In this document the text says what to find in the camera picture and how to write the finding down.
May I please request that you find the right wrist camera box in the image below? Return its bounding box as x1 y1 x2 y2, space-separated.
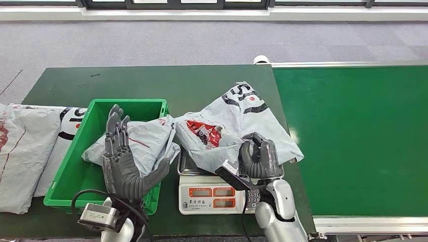
215 159 260 193

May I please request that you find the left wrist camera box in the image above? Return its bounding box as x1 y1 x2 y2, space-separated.
77 202 120 232

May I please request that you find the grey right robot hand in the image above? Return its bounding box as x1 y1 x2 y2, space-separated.
238 132 283 180

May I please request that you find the large grey parcel red print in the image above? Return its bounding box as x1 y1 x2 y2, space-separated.
0 102 64 215

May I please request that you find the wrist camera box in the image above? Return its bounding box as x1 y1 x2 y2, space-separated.
215 159 260 193
77 202 120 232

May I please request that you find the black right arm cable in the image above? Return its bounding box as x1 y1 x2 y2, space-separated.
241 190 258 242

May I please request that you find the white window sill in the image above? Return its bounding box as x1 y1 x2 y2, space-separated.
0 5 428 22

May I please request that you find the grey parcel black red print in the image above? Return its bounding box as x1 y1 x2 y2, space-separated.
174 81 305 174

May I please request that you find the grey parcel thin red line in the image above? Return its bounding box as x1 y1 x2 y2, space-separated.
82 115 181 177

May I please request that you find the green plastic crate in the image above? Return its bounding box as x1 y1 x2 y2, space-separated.
43 98 170 216

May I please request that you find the green conveyor belt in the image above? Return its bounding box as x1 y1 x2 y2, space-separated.
272 61 428 234

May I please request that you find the white scale with steel tray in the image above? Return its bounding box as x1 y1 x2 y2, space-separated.
176 147 286 215

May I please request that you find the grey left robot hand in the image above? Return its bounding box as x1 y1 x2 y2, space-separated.
101 103 172 201

